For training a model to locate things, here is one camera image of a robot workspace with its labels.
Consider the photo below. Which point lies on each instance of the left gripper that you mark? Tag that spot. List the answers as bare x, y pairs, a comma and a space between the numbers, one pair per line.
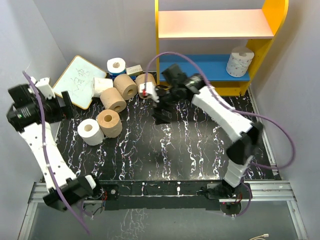
69, 109

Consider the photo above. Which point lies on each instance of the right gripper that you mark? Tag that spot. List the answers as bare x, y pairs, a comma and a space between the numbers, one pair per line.
157, 114

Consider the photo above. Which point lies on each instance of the brown roll front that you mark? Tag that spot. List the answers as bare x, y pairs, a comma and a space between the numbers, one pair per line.
110, 123

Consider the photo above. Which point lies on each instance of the white dotted paper roll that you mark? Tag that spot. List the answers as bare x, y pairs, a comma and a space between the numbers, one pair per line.
239, 61

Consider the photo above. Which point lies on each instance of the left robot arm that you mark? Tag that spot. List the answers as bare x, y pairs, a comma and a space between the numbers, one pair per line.
31, 118

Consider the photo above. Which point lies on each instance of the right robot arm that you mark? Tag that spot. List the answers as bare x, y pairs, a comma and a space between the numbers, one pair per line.
243, 133

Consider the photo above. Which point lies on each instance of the white roll front left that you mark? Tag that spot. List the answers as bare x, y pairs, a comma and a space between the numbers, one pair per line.
89, 130

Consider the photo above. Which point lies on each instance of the white roll lying sideways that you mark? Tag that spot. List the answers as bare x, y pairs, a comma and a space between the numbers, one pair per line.
100, 85

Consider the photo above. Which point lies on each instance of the brown roll middle left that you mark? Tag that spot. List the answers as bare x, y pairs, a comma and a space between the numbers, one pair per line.
112, 100

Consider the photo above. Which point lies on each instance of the brown roll back middle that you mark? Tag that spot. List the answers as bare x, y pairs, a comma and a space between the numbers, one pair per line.
125, 86

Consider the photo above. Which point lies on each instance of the small beige carton box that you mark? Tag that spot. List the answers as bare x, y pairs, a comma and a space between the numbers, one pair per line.
134, 70

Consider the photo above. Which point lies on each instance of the blue box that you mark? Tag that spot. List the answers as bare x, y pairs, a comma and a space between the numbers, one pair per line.
113, 75

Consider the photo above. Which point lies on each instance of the white roll on blue box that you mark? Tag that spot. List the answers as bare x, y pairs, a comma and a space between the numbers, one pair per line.
116, 65

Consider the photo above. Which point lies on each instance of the small whiteboard wooden frame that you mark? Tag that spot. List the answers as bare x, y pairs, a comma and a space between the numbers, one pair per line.
78, 80

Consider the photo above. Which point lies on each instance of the aluminium rail frame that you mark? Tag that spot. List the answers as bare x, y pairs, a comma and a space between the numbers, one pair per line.
152, 166

